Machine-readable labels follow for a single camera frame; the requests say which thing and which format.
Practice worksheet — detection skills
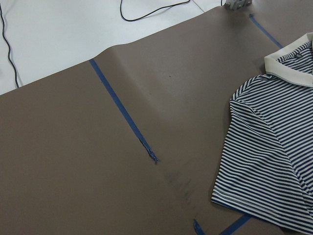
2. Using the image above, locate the brown table mat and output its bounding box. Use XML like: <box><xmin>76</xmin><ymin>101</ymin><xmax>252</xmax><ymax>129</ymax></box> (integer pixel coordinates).
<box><xmin>0</xmin><ymin>0</ymin><xmax>313</xmax><ymax>235</ymax></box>

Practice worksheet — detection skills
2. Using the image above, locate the navy white striped polo shirt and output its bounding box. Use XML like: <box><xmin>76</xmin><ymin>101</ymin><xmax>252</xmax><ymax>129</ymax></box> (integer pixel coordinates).
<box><xmin>211</xmin><ymin>33</ymin><xmax>313</xmax><ymax>235</ymax></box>

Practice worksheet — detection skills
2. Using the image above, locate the looping black cable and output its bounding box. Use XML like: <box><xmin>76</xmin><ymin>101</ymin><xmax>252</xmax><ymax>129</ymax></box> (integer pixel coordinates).
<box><xmin>120</xmin><ymin>0</ymin><xmax>191</xmax><ymax>22</ymax></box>

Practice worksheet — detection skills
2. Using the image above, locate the black cable on table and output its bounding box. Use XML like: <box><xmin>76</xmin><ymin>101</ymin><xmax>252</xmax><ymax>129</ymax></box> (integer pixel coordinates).
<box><xmin>0</xmin><ymin>3</ymin><xmax>23</xmax><ymax>88</ymax></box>

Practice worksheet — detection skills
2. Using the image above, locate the aluminium frame post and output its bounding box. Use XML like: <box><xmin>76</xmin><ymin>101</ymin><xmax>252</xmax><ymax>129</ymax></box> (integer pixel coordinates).
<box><xmin>224</xmin><ymin>0</ymin><xmax>252</xmax><ymax>11</ymax></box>

